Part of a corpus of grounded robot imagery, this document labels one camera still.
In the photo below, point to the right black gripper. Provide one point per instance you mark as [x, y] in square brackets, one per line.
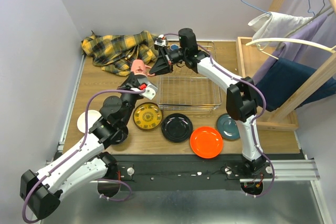
[163, 65]

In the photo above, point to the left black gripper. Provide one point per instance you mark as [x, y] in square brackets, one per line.
[134, 81]

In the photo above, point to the pink white mug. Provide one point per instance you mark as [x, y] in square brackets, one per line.
[139, 67]

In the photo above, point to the blue mug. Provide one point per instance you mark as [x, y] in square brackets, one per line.
[174, 47]

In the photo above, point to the wire metal dish rack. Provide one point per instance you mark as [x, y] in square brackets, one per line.
[183, 89]

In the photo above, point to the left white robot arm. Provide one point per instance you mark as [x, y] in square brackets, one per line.
[43, 191]

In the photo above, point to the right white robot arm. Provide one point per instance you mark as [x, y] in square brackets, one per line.
[241, 93]

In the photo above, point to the yellow plaid shirt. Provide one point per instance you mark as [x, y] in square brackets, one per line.
[116, 53]

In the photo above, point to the yellow patterned plate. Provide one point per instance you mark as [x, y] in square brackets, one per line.
[147, 116]

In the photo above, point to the orange plate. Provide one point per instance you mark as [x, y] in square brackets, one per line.
[206, 142]

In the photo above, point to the teal blue plate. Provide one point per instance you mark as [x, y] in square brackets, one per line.
[227, 127]

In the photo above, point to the white cloth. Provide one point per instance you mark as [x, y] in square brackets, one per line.
[275, 25]

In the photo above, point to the navy blue garment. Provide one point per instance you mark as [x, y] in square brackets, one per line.
[284, 77]

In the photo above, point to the purple garment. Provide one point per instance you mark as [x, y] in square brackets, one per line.
[291, 51]

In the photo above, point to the left white camera module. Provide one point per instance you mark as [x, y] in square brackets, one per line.
[149, 90]

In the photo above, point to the white camera module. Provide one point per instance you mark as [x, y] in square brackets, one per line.
[160, 41]
[149, 90]

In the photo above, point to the right white camera module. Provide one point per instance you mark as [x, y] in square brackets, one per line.
[160, 41]

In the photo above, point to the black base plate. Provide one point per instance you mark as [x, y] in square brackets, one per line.
[180, 163]

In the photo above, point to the wooden clothes rack frame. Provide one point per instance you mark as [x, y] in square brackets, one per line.
[321, 54]

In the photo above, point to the aluminium rail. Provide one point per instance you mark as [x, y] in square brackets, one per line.
[291, 171]

